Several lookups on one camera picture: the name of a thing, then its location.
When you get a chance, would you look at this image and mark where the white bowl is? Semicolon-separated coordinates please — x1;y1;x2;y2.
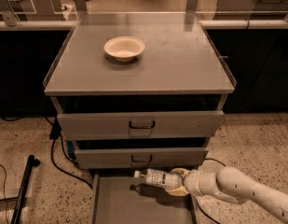
103;36;145;63

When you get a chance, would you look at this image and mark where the bottom grey drawer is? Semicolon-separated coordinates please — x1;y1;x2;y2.
89;173;198;224

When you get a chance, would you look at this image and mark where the clear plastic bottle white cap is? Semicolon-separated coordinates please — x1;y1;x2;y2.
134;169;182;189

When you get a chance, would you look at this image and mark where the black floor cable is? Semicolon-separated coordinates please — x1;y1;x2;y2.
44;115;94;190
196;158;227;224

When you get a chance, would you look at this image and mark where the grey drawer cabinet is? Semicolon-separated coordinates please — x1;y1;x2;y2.
43;12;238;224

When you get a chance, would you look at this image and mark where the black floor cable left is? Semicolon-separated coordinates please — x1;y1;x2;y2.
44;115;94;190

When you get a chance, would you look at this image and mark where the black middle drawer handle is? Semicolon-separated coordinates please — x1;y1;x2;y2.
130;155;153;163

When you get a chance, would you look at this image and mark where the middle grey drawer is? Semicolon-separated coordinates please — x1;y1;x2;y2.
75;147;208;169

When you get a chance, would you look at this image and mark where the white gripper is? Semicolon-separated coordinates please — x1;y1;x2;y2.
165;168;219;197

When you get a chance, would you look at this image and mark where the grey drawer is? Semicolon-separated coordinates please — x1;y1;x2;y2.
58;111;224;141
89;173;198;224
75;147;208;169

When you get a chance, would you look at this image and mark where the black metal bar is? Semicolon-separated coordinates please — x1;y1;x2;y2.
10;155;40;224

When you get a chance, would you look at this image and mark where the black drawer handle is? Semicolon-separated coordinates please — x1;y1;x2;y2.
130;155;153;163
129;120;156;130

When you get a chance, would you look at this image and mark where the black floor cable right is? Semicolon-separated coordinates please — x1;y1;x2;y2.
196;158;227;224

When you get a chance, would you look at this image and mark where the white horizontal rail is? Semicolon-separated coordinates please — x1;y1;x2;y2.
0;20;288;31

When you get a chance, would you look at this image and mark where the black top drawer handle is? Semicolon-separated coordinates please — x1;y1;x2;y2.
129;120;156;130

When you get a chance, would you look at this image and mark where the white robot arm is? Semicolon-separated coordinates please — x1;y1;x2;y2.
165;166;288;224

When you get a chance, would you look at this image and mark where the top grey drawer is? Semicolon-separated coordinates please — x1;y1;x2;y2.
58;111;224;141

